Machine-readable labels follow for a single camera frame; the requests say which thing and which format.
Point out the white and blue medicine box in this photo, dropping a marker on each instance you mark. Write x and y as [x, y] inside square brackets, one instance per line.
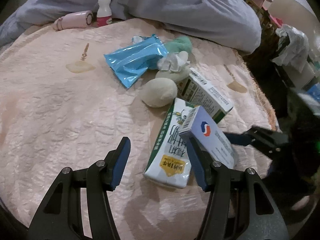
[212, 140]

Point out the white bottle with pink label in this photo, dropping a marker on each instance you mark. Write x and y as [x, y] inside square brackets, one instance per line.
[103, 12]

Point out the blue plastic wrapper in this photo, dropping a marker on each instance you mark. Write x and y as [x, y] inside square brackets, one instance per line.
[135, 57]

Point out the green and white milk carton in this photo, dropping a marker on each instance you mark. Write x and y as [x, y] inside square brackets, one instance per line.
[170, 150]

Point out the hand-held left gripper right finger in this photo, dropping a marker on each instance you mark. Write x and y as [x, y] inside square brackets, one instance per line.
[197, 165]

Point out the pink quilted blanket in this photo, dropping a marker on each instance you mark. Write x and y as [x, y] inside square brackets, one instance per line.
[62, 105]

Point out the green and white medicine box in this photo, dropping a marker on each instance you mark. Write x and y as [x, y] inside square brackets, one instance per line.
[212, 97]

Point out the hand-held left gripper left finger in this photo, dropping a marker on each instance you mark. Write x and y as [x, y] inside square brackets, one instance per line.
[121, 162]

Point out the pink insulated bottle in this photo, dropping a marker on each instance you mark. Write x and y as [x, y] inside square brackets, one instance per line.
[75, 20]

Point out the blue-grey duvet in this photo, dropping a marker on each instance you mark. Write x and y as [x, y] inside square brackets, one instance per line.
[175, 5]

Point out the small crumpled white tissue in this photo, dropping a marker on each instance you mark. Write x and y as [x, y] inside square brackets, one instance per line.
[137, 40]

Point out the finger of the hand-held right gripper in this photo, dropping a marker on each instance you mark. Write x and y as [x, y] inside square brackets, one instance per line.
[238, 138]

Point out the wooden baby crib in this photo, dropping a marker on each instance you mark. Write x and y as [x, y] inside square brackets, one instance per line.
[257, 10]

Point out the white plastic bag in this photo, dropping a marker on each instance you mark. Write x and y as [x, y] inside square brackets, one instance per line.
[292, 42]

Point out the mint green plush cloth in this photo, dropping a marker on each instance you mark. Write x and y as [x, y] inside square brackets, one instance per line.
[182, 45]

